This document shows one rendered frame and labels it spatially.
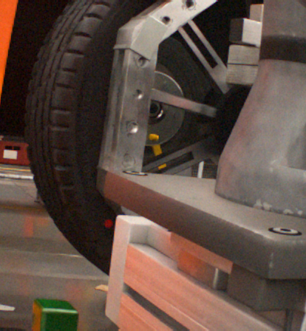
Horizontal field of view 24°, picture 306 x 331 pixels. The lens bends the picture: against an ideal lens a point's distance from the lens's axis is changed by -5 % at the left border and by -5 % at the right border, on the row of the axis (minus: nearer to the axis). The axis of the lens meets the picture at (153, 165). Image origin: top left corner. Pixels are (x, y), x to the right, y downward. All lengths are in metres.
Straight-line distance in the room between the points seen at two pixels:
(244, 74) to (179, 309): 0.43
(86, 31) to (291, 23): 0.67
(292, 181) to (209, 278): 0.11
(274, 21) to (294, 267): 0.17
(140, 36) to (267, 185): 0.62
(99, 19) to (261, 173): 0.70
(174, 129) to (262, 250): 1.21
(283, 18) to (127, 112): 0.59
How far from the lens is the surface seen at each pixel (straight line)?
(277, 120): 0.42
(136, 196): 0.47
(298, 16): 0.43
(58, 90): 1.08
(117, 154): 1.00
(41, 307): 0.72
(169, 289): 0.52
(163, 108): 1.51
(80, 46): 1.07
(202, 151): 1.17
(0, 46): 0.82
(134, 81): 1.01
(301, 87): 0.42
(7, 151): 4.99
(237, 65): 0.89
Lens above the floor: 0.87
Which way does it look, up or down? 5 degrees down
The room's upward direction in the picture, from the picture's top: 8 degrees clockwise
